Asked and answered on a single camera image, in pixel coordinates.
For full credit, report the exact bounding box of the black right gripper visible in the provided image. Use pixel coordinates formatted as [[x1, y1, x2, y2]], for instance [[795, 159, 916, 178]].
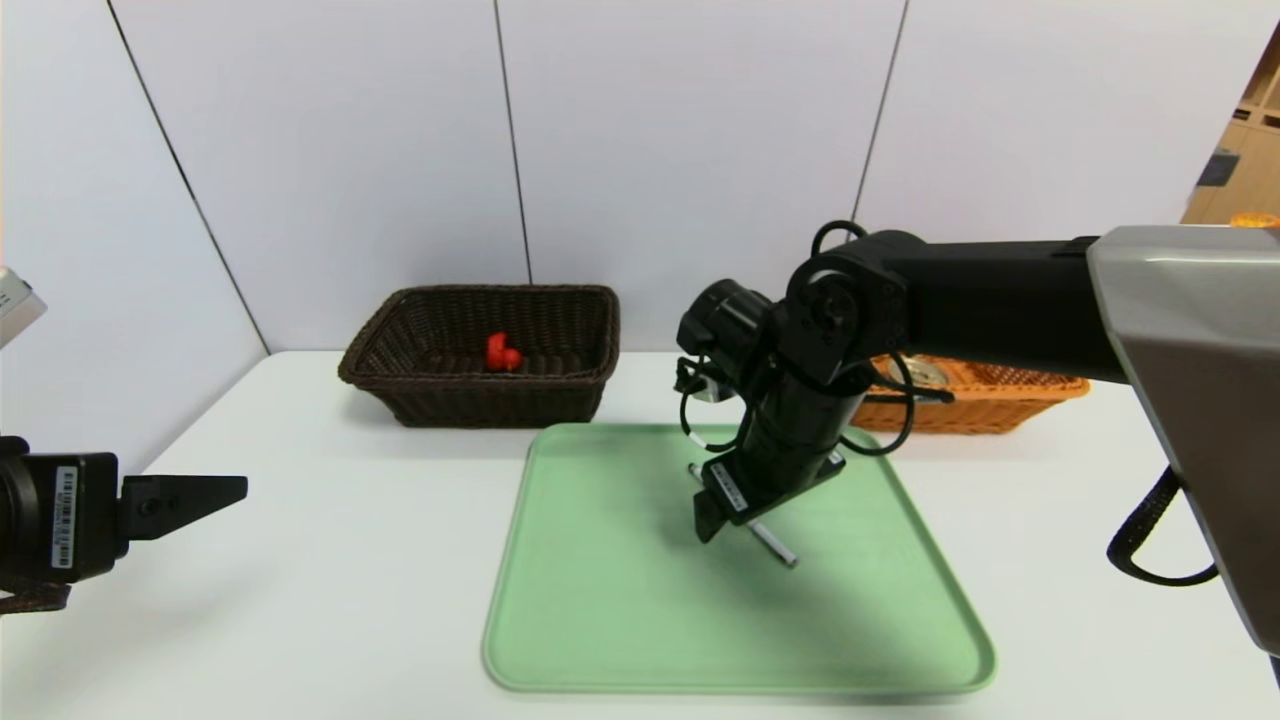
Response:
[[693, 384, 869, 544]]

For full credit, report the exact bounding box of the black corrugated hose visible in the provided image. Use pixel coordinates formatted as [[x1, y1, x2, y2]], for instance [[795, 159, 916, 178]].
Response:
[[1107, 465, 1221, 588]]

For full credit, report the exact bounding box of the dark brown wicker basket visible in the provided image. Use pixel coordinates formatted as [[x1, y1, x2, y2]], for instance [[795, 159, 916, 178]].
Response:
[[337, 284, 621, 429]]

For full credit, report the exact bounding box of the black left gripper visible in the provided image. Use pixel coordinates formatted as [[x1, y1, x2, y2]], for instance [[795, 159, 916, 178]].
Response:
[[0, 436, 248, 591]]

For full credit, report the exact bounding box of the light green plastic tray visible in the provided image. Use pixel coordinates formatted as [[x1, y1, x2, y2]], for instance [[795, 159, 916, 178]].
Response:
[[482, 423, 998, 696]]

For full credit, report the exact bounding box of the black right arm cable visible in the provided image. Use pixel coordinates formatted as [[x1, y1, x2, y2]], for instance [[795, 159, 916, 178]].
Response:
[[840, 350, 956, 456]]

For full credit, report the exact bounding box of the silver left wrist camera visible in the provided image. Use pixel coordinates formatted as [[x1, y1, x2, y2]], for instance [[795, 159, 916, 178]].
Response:
[[0, 268, 48, 349]]

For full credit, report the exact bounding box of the wooden shelf unit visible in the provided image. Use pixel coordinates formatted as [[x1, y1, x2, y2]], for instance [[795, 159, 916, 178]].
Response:
[[1180, 25, 1280, 226]]

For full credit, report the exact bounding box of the orange wicker basket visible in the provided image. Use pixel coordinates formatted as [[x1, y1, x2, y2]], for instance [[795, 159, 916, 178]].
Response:
[[850, 355, 1091, 436]]

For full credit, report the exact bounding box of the white pen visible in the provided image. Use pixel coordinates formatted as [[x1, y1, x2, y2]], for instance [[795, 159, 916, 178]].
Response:
[[687, 462, 799, 569]]

